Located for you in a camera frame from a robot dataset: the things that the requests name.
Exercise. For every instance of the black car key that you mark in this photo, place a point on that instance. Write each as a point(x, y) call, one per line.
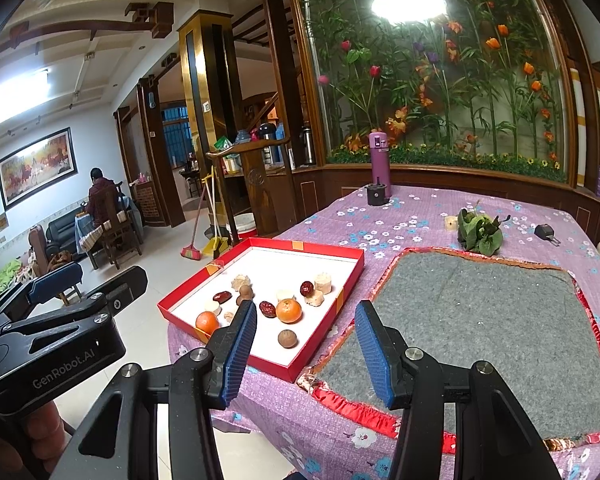
point(546, 233)

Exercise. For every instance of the red jujube date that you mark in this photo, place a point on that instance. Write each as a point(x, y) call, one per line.
point(222, 297)
point(307, 289)
point(267, 309)

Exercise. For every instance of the small black container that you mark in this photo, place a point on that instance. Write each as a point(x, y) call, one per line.
point(377, 195)

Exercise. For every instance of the flower bamboo wall panel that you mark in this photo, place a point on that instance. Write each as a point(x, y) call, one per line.
point(460, 83)

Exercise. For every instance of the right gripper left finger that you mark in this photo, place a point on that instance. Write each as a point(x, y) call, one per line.
point(118, 436)

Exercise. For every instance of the wooden shelf unit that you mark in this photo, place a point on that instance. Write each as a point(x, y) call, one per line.
point(213, 96)

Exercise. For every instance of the operator left hand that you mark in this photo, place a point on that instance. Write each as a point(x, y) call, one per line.
point(31, 449)

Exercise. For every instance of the orange tangerine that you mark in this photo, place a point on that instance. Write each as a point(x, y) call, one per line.
point(207, 322)
point(288, 310)

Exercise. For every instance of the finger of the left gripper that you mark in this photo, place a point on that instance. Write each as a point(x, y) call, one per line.
point(22, 298)
point(117, 293)

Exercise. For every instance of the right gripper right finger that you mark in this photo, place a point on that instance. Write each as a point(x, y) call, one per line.
point(495, 438)

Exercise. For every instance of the purple thermos bottle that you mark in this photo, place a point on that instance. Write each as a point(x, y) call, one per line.
point(379, 160)

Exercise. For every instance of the red gift box lid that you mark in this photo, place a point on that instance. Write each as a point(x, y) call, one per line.
point(276, 269)

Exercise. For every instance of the brown longan fruit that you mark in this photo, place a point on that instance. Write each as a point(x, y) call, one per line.
point(287, 339)
point(245, 293)

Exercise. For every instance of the purple floral tablecloth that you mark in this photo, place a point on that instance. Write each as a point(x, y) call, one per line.
point(320, 443)

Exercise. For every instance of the white plastic bucket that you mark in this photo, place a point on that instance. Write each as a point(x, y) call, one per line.
point(245, 225)

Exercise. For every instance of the grey felt mat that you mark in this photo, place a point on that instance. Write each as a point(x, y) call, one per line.
point(537, 323)

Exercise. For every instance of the pale sugarcane chunk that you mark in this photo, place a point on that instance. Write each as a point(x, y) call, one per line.
point(316, 298)
point(323, 283)
point(240, 281)

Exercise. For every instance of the green leafy vegetable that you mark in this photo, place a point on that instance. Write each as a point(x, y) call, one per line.
point(479, 233)

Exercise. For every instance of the seated person in red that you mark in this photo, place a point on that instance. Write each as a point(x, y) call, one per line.
point(95, 205)

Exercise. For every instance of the framed landscape painting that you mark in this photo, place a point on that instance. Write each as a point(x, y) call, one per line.
point(36, 167)

